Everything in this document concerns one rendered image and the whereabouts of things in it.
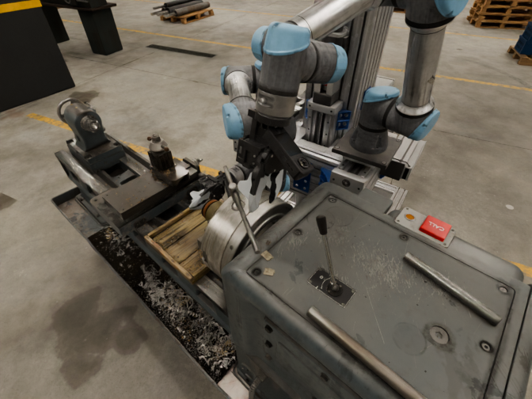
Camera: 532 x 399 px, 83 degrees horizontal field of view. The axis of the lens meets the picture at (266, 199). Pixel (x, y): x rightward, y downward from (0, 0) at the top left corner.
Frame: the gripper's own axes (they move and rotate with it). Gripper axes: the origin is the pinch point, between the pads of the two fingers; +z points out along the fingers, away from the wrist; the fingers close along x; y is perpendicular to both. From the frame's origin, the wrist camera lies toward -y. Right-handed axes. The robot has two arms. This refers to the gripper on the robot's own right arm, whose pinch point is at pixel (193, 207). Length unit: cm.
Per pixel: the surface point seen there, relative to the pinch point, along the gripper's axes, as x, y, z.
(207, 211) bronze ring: 3.1, -8.3, -0.1
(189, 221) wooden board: -19.1, 12.5, -3.7
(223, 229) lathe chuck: 12.4, -25.2, 7.0
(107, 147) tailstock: -14, 86, -6
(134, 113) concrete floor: -107, 301, -119
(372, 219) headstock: 18, -56, -18
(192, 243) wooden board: -19.1, 1.7, 3.1
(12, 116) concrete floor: -107, 412, -9
